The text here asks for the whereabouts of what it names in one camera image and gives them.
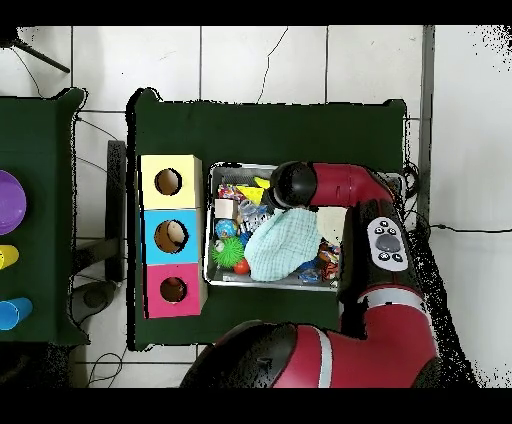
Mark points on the green spiky ball with eyes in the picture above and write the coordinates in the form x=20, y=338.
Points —
x=230, y=251

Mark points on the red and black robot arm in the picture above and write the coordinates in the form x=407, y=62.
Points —
x=376, y=320

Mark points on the clear mesh bin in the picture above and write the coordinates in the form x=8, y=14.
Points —
x=240, y=282

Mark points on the wooden box with three holes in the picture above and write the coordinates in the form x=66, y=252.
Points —
x=152, y=240

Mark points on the plain wooden block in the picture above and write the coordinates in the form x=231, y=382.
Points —
x=225, y=208

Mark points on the blue globe ball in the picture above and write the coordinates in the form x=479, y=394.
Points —
x=226, y=228

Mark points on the mint green muslin cloth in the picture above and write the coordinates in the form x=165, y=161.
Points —
x=282, y=244

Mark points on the red ball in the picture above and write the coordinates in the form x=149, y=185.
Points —
x=242, y=266

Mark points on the cream muslin cloth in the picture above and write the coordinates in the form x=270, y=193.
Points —
x=332, y=222

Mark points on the dark green tablecloth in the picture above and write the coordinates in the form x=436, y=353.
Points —
x=280, y=128

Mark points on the dark green side table cloth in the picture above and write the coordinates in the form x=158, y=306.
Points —
x=48, y=160

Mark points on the purple plate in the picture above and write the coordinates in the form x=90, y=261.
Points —
x=10, y=202

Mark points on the yellow cup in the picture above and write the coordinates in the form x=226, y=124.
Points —
x=8, y=257

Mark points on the blue cup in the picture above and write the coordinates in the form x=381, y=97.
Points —
x=14, y=314

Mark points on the black tripod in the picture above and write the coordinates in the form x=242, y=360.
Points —
x=10, y=37

